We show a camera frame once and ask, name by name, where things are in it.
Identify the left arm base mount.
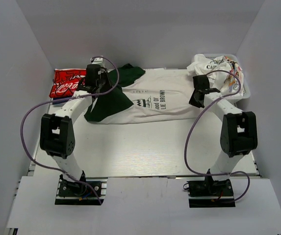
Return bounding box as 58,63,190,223
54,174,107,206

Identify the green and white t shirt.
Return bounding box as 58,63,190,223
84,64,201,124

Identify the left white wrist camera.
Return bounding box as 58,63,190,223
90,57,105,68

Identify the white plastic basket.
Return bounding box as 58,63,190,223
191,53,251,104

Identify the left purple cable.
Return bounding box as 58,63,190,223
20,56,120,205

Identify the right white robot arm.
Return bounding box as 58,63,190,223
189,75,258,195

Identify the folded blue shirt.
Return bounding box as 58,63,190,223
52,98,67,107

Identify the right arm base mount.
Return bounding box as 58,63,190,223
183,176,235,208

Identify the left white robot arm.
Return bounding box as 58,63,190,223
40,63,112,195

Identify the folded red coca-cola shirt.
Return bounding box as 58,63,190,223
49,69,86,98

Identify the white colourful print t shirt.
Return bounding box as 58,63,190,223
186,54,245,97

